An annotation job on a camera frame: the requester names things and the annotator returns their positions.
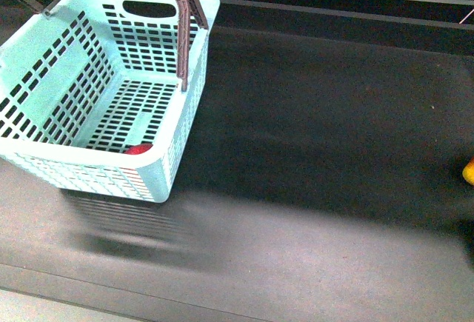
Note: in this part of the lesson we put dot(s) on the red yellow apple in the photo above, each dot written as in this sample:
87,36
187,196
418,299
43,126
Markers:
138,149

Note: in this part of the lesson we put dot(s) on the light blue plastic basket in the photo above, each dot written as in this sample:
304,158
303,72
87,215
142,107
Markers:
87,79

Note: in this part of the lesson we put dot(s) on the red yellow mango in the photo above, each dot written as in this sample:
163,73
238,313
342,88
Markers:
468,172

